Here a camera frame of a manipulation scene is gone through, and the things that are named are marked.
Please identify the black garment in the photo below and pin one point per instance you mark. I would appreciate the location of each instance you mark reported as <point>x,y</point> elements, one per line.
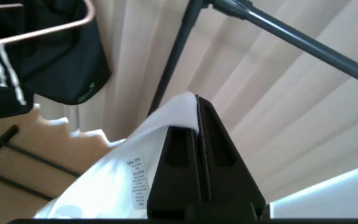
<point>64,74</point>

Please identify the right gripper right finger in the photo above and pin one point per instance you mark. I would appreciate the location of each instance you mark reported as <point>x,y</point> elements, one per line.
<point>235,186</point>

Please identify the white garment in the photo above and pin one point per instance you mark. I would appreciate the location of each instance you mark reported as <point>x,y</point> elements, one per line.
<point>110,186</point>

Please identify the pink clothes hanger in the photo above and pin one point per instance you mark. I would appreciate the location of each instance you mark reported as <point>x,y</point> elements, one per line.
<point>2,6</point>
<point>42,32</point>

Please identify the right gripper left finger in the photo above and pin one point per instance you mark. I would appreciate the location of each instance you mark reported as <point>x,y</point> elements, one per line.
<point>172,186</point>

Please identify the black clothes rack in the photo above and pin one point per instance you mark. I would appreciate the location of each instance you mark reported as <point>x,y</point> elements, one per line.
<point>306,43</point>

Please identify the beige curtain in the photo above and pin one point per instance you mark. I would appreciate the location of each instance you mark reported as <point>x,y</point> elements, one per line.
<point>259,93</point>

